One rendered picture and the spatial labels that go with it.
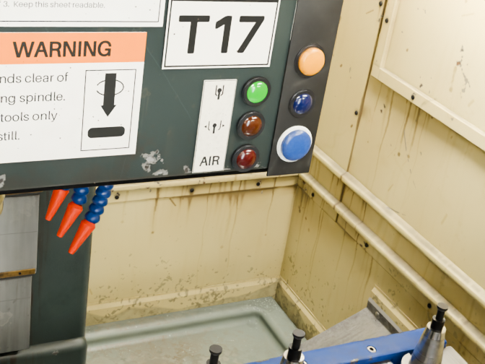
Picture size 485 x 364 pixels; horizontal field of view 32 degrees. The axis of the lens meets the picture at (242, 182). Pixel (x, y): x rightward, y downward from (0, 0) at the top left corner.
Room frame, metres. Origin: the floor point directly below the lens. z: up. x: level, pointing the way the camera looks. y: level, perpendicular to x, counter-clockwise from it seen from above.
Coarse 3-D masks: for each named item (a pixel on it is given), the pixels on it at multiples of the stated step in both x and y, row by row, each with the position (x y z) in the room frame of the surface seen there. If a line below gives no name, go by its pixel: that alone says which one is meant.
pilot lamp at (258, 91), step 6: (252, 84) 0.67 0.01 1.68; (258, 84) 0.68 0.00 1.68; (264, 84) 0.68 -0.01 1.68; (252, 90) 0.67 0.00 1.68; (258, 90) 0.68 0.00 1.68; (264, 90) 0.68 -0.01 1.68; (252, 96) 0.67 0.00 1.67; (258, 96) 0.68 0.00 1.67; (264, 96) 0.68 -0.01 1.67; (252, 102) 0.68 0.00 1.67; (258, 102) 0.68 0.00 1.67
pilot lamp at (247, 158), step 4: (240, 152) 0.68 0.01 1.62; (244, 152) 0.68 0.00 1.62; (248, 152) 0.68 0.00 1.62; (252, 152) 0.68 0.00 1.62; (240, 156) 0.67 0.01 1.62; (244, 156) 0.67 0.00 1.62; (248, 156) 0.68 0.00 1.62; (252, 156) 0.68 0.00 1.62; (240, 160) 0.67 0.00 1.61; (244, 160) 0.67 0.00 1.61; (248, 160) 0.68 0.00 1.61; (252, 160) 0.68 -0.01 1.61; (240, 164) 0.67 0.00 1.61; (244, 164) 0.67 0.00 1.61; (248, 164) 0.68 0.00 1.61; (252, 164) 0.68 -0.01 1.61; (244, 168) 0.68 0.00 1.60
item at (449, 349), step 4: (444, 348) 1.00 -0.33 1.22; (448, 348) 1.00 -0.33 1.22; (452, 348) 1.00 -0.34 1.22; (444, 352) 0.99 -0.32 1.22; (448, 352) 0.99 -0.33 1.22; (452, 352) 0.99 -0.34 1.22; (456, 352) 0.99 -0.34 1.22; (444, 356) 0.98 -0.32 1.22; (448, 356) 0.98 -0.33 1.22; (452, 356) 0.98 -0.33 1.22; (456, 356) 0.98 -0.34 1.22; (460, 356) 0.99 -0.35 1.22; (444, 360) 0.97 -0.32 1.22; (448, 360) 0.97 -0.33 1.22; (452, 360) 0.97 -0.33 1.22; (456, 360) 0.97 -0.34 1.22; (460, 360) 0.97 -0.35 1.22; (464, 360) 0.98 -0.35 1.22
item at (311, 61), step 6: (312, 48) 0.70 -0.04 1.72; (306, 54) 0.70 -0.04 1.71; (312, 54) 0.70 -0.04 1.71; (318, 54) 0.70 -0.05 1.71; (300, 60) 0.69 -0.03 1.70; (306, 60) 0.69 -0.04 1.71; (312, 60) 0.70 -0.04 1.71; (318, 60) 0.70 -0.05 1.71; (324, 60) 0.71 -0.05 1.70; (300, 66) 0.69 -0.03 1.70; (306, 66) 0.70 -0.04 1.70; (312, 66) 0.70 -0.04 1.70; (318, 66) 0.70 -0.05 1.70; (306, 72) 0.70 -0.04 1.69; (312, 72) 0.70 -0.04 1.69
